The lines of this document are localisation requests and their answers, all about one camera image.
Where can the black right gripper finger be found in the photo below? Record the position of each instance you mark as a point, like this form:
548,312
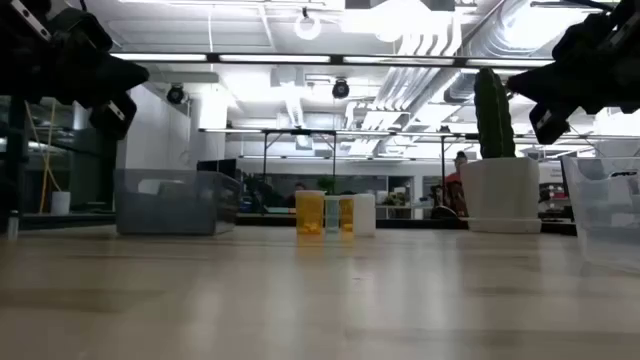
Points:
542,96
540,80

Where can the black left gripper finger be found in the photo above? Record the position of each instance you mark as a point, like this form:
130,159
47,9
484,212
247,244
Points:
120,92
120,70

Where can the white translucent pill bottle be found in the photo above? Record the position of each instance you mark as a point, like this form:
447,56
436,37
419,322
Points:
365,215

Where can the orange pill bottle white cap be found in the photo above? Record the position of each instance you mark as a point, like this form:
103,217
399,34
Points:
346,215
310,215

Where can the green-tinted clear pill bottle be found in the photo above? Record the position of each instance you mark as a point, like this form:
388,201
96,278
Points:
332,215

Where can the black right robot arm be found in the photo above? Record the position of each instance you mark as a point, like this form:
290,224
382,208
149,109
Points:
622,75

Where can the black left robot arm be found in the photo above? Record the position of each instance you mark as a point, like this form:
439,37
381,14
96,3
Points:
30,65

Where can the grey plastic bin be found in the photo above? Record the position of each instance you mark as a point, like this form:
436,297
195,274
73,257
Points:
170,212

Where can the clear plastic bin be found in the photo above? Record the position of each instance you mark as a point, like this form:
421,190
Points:
600,225

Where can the green cactus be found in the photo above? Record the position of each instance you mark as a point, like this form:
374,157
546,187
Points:
492,115

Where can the black ceiling spotlight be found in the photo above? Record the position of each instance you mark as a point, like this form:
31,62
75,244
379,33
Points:
175,94
340,89

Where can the white plant pot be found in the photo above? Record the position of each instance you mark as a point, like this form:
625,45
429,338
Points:
500,195

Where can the white cup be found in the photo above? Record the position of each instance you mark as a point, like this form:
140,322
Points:
60,203

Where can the person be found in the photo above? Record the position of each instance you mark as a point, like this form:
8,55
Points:
457,187
298,194

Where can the black monitor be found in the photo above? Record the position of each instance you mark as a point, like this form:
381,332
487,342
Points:
217,168

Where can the long ceiling light strip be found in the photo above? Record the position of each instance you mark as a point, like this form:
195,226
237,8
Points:
275,58
360,132

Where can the green background plant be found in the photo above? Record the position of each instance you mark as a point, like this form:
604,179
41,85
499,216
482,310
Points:
327,185

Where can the black background table frame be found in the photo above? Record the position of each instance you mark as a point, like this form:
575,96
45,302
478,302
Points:
300,132

